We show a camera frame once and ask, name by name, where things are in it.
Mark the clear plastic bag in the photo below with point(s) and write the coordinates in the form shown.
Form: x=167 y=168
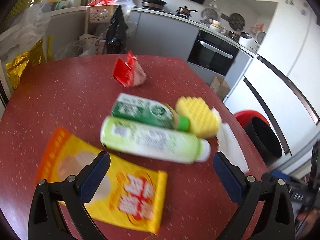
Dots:
x=29 y=29

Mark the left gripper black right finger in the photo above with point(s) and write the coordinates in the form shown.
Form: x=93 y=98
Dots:
x=276 y=220

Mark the gold foil bag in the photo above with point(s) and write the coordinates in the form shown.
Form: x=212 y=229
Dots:
x=20 y=63

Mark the red and clear wrapper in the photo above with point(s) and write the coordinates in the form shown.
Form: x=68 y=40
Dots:
x=129 y=73

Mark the person right hand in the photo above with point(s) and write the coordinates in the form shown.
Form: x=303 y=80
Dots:
x=309 y=218

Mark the round patterned trivet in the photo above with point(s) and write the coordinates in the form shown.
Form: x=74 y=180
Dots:
x=236 y=22

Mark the white paper towel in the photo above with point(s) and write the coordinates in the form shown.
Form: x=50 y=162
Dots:
x=228 y=144

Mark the light green white-cap bottle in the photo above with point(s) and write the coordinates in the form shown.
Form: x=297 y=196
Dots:
x=153 y=142

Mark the black built-in oven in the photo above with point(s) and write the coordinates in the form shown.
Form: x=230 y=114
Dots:
x=213 y=53

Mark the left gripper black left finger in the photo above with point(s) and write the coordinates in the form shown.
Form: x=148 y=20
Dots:
x=45 y=218

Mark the cardboard box on floor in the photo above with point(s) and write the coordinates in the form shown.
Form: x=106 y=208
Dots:
x=220 y=87

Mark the white refrigerator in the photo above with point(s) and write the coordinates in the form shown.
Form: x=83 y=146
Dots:
x=282 y=82

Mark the beige plastic basket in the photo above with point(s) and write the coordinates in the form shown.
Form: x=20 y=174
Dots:
x=100 y=13

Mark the black trash bin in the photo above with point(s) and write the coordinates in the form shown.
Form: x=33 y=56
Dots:
x=264 y=140

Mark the green label juice bottle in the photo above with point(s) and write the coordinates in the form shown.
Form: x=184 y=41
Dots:
x=149 y=112

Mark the copper pot on stove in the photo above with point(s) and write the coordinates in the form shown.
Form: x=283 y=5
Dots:
x=184 y=12

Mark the white rice cooker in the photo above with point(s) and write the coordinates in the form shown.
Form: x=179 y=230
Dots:
x=248 y=42

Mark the yellow snack bag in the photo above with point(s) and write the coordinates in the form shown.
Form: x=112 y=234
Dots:
x=129 y=196

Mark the yellow sponge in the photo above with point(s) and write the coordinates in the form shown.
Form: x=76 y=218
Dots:
x=204 y=122

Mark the black wok on stove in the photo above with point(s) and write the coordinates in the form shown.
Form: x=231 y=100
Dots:
x=157 y=5

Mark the black plastic bag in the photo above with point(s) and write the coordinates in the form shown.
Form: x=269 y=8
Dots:
x=116 y=33

